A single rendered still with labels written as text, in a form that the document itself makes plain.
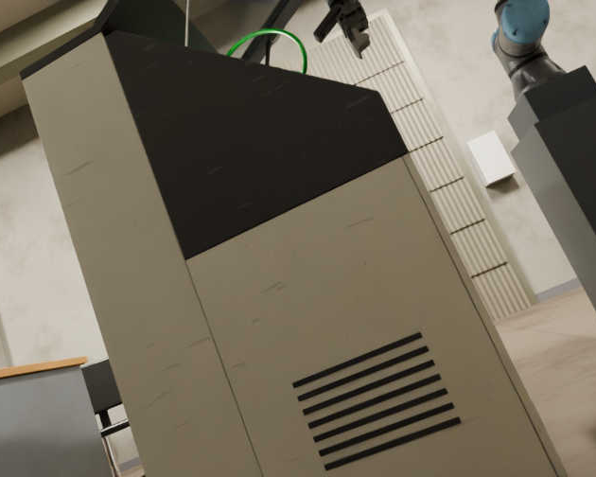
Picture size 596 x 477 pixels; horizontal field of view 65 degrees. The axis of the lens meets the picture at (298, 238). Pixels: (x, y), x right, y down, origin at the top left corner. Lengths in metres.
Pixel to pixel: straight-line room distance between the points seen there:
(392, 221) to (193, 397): 0.61
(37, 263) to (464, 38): 5.19
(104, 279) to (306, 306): 0.53
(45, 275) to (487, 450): 5.34
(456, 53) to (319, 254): 4.48
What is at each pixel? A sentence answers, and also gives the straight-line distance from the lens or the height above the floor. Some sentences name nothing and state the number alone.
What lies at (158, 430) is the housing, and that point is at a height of 0.45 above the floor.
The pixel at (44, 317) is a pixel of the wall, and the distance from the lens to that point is 5.91.
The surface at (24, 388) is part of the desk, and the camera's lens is 2.11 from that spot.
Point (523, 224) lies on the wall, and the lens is 4.92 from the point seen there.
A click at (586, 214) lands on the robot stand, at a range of 1.42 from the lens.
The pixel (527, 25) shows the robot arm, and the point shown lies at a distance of 1.48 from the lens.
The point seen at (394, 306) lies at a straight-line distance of 1.03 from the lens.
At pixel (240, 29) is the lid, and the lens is 1.91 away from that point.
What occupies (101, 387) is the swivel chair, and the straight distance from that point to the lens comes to 3.70.
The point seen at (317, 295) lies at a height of 0.59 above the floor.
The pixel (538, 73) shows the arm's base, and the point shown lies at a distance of 1.57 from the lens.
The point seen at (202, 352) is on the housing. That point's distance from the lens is 1.15.
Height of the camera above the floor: 0.51
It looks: 12 degrees up
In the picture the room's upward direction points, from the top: 23 degrees counter-clockwise
